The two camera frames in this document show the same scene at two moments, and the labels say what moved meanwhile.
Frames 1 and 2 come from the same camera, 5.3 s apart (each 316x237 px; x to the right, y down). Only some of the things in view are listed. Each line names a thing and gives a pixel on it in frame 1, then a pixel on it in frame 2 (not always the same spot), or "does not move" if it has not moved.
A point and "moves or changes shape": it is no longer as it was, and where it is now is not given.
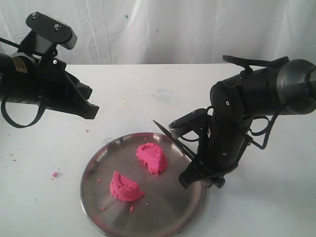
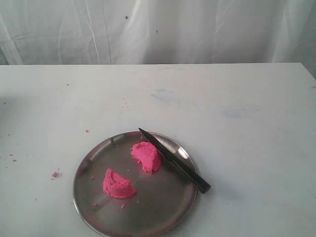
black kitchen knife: x=171 y=135 -> x=202 y=187
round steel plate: x=132 y=183 moves or changes shape
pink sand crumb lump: x=55 y=174 does not move
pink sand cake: x=124 y=189 moves or changes shape
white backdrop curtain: x=171 y=32 does not move
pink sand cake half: x=152 y=154 moves or changes shape
